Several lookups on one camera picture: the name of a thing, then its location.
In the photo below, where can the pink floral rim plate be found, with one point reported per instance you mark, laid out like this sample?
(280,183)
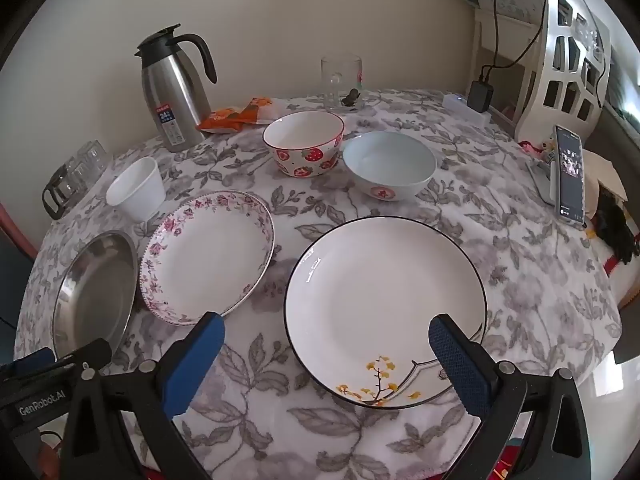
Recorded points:
(205,260)

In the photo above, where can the small colourful toy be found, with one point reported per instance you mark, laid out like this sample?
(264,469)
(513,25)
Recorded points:
(537,147)

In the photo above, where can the clear glass mug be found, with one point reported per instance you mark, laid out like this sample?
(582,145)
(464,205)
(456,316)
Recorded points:
(331,80)

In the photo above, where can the white square cup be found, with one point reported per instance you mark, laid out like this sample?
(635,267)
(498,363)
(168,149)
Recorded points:
(135,195)

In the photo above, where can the grey phone stand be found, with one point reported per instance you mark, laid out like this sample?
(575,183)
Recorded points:
(542,180)

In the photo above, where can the black furry item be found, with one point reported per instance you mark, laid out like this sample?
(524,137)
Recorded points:
(617,230)

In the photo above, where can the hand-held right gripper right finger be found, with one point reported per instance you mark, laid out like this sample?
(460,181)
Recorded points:
(460,365)

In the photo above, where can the white plate with black rim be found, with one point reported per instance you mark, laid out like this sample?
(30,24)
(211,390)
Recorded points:
(95,290)

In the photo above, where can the white power strip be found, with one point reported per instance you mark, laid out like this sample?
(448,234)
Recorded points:
(456,102)

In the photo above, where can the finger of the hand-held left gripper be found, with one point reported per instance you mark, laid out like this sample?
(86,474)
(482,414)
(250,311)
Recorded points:
(97,352)

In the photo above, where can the orange snack packet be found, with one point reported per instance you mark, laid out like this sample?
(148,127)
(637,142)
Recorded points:
(256,108)
(225,121)

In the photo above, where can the grey floral tablecloth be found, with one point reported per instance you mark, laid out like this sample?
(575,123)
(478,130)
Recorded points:
(500,240)

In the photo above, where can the clear drinking glass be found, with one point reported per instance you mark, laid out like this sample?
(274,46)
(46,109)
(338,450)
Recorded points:
(80,177)
(97,157)

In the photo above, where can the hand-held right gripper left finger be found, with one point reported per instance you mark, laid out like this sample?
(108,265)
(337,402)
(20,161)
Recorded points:
(195,365)

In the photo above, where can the stainless steel thermos jug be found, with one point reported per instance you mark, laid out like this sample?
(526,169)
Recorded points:
(170,90)

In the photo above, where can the black rimmed white plate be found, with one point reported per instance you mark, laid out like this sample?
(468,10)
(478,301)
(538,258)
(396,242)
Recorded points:
(380,290)

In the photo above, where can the dark brown dried fruit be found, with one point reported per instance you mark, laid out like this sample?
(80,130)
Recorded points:
(351,98)

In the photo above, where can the strawberry print bowl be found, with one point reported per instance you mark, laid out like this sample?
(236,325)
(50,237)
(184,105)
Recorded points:
(305,157)

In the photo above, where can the black charger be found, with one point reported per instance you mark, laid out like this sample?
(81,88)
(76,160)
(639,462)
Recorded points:
(480,95)

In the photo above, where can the smartphone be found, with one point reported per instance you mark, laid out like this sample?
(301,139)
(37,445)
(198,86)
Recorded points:
(570,175)

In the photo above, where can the light blue bowl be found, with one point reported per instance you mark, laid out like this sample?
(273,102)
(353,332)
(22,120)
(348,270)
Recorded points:
(390,160)

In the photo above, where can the white carved shelf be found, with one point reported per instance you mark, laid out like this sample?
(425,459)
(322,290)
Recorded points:
(531,110)

